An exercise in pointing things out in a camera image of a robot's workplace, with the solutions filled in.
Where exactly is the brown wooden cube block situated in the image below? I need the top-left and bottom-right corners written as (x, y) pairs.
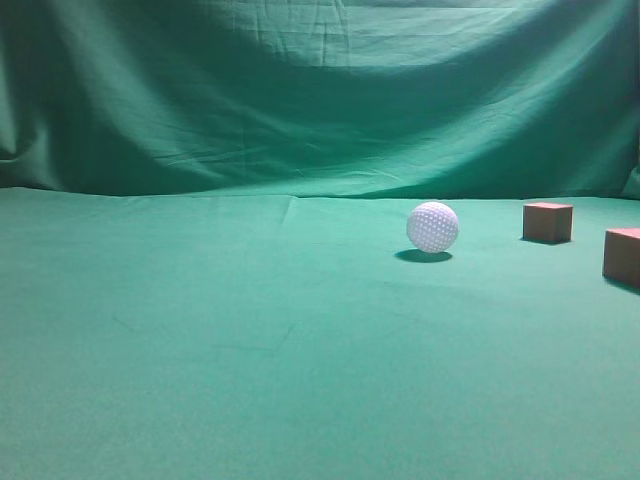
top-left (522, 202), bottom-right (574, 244)

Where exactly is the white dimpled golf ball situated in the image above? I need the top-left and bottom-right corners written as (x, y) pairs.
top-left (406, 202), bottom-right (459, 254)

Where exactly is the brown cube block at edge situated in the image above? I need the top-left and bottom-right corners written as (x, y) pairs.
top-left (602, 227), bottom-right (639, 289)

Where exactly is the green cloth backdrop and cover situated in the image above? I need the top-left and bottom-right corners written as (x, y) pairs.
top-left (1, 1), bottom-right (639, 479)

